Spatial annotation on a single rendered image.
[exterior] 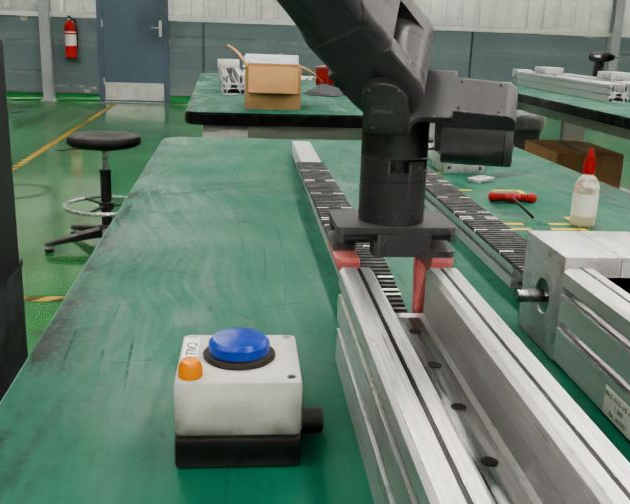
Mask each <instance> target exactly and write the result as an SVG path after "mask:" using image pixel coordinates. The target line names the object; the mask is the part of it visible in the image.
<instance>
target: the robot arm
mask: <svg viewBox="0 0 630 504"><path fill-rule="evenodd" d="M276 1H277V2H278V3H279V4H280V5H281V6H282V8H283V9H284V10H285V11H286V13H287V14H288V15H289V16H290V18H291V19H292V20H293V22H294V23H295V24H296V26H297V27H298V28H299V30H300V31H301V33H302V36H303V38H304V40H305V42H306V43H307V45H308V46H309V48H310V49H311V50H312V51H313V52H314V54H315V55H316V56H317V57H318V58H319V59H320V60H321V61H322V62H323V63H324V64H325V65H326V66H327V67H328V68H329V74H328V78H329V79H330V80H331V81H332V82H333V83H334V84H335V85H336V86H337V87H338V88H339V89H340V90H341V91H342V92H343V93H344V95H345V96H346V97H347V98H348V99H349V100H350V101H351V102H352V103H353V104H354V105H355V106H356V107H357V108H358V109H359V110H361V111H362V112H363V120H362V142H361V164H360V185H359V207H358V210H330V211H329V226H330V228H331V229H335V230H334V231H330V232H328V245H329V248H330V251H331V254H332V256H333V259H334V262H335V264H336V267H337V270H338V273H339V270H340V269H342V268H343V267H356V268H359V269H360V259H359V257H358V255H357V253H356V243H355V242H370V247H369V251H370V253H371V255H372V256H375V257H414V264H413V291H412V313H423V309H424V296H425V283H426V271H427V270H428V269H429V268H440V269H443V268H451V267H452V266H453V262H454V249H453V248H452V247H451V246H450V245H449V244H448V243H447V242H446V241H445V240H447V241H448V242H449V243H453V242H454V238H455V226H454V225H453V224H452V223H451V222H450V221H449V220H448V219H447V218H445V217H444V216H443V215H442V214H441V213H440V212H438V211H428V210H424V201H425V186H426V172H427V159H426V158H427V157H428V144H429V130H430V123H435V135H434V151H436V152H440V162H441V163H449V164H464V165H480V166H495V167H511V163H512V152H513V149H514V144H513V143H514V133H515V125H516V120H517V116H516V112H517V107H518V103H517V99H518V89H517V87H516V86H515V85H514V84H512V83H508V82H498V81H489V80H479V79H469V78H459V77H458V71H454V70H429V69H428V68H429V61H430V55H431V49H432V42H433V36H434V31H433V26H432V24H431V22H430V20H429V19H428V17H427V16H426V15H425V13H424V12H423V11H422V10H421V8H420V7H419V6H418V4H417V3H416V2H415V0H276Z"/></svg>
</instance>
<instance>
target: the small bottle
mask: <svg viewBox="0 0 630 504"><path fill-rule="evenodd" d="M595 168H596V161H595V152H594V148H590V149H589V152H588V154H587V157H586V159H585V162H584V167H583V175H582V176H580V177H579V178H578V180H577V181H576V182H575V184H574V190H573V196H572V204H571V212H570V221H569V224H570V225H571V226H574V227H579V228H593V227H594V226H595V220H596V214H597V206H598V199H599V191H600V185H599V183H598V181H597V178H596V177H595V176H594V175H593V174H595Z"/></svg>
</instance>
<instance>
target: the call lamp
mask: <svg viewBox="0 0 630 504"><path fill-rule="evenodd" d="M202 376H203V366H202V364H201V362H200V360H199V358H197V357H193V356H189V357H184V358H183V359H182V360H181V362H180V364H179V366H178V377H179V378H180V379H182V380H186V381H193V380H198V379H200V378H201V377H202Z"/></svg>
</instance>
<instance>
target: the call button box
mask: <svg viewBox="0 0 630 504"><path fill-rule="evenodd" d="M212 336H213V335H188V336H185V337H184V339H183V342H182V347H181V352H180V357H179V361H178V366H179V364H180V362H181V360H182V359H183V358H184V357H189V356H193V357H197V358H199V360H200V362H201V364H202V366H203V376H202V377H201V378H200V379H198V380H193V381H186V380H182V379H180V378H179V377H178V366H177V371H176V376H175V381H174V430H175V432H176V436H175V441H174V445H175V464H176V466H177V467H179V468H184V467H240V466H296V465H299V463H300V461H301V433H321V432H322V431H323V409H322V408H321V407H302V403H303V381H302V375H301V369H300V363H299V356H298V350H297V344H296V339H295V337H294V336H292V335H266V336H267V337H268V338H269V340H270V350H269V353H268V354H267V355H266V356H264V357H262V358H260V359H257V360H253V361H247V362H231V361H224V360H220V359H218V358H215V357H214V356H212V355H211V354H210V352H209V339H210V338H211V337H212Z"/></svg>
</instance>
